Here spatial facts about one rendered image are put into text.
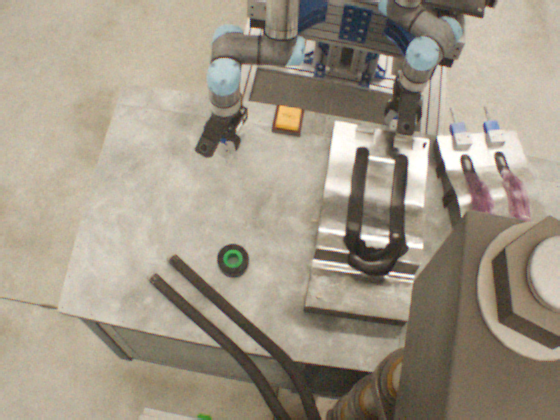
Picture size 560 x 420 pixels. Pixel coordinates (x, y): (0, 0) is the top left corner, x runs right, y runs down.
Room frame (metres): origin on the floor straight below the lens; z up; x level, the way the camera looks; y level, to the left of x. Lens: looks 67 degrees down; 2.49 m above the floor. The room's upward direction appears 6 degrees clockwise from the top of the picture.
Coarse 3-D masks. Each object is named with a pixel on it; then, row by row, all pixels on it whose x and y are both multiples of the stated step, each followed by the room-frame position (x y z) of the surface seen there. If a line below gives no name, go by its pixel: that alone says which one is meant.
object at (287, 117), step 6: (282, 108) 0.99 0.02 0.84; (288, 108) 0.99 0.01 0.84; (294, 108) 0.99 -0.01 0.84; (282, 114) 0.97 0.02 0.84; (288, 114) 0.97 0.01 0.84; (294, 114) 0.97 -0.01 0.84; (300, 114) 0.97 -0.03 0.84; (276, 120) 0.95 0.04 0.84; (282, 120) 0.95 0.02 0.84; (288, 120) 0.95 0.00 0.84; (294, 120) 0.95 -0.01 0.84; (276, 126) 0.93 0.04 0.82; (282, 126) 0.93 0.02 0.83; (288, 126) 0.93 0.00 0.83; (294, 126) 0.93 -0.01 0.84
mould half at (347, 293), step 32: (352, 128) 0.92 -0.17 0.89; (352, 160) 0.82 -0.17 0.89; (384, 160) 0.84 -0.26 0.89; (416, 160) 0.85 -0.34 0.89; (384, 192) 0.75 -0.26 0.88; (416, 192) 0.76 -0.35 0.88; (320, 224) 0.62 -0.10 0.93; (384, 224) 0.64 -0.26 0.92; (416, 224) 0.66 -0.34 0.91; (320, 256) 0.56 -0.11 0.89; (416, 256) 0.56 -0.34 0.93; (320, 288) 0.48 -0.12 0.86; (352, 288) 0.49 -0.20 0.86; (384, 288) 0.50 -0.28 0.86; (384, 320) 0.42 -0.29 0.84
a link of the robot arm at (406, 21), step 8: (384, 0) 1.15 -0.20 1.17; (392, 0) 1.14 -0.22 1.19; (400, 0) 1.12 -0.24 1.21; (408, 0) 1.12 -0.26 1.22; (416, 0) 1.12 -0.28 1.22; (384, 8) 1.14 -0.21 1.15; (392, 8) 1.13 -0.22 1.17; (400, 8) 1.12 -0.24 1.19; (408, 8) 1.11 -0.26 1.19; (416, 8) 1.13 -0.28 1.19; (392, 16) 1.12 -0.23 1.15; (400, 16) 1.11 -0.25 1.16; (408, 16) 1.11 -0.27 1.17; (416, 16) 1.11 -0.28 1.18; (400, 24) 1.11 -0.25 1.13; (408, 24) 1.09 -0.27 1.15
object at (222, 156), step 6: (240, 126) 0.92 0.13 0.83; (222, 138) 0.87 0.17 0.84; (222, 144) 0.85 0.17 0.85; (216, 150) 0.83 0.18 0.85; (222, 150) 0.83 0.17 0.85; (228, 150) 0.83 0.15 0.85; (216, 156) 0.82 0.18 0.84; (222, 156) 0.81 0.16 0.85; (228, 156) 0.82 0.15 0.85; (216, 162) 0.82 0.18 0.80; (222, 162) 0.81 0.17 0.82; (228, 162) 0.81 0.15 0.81
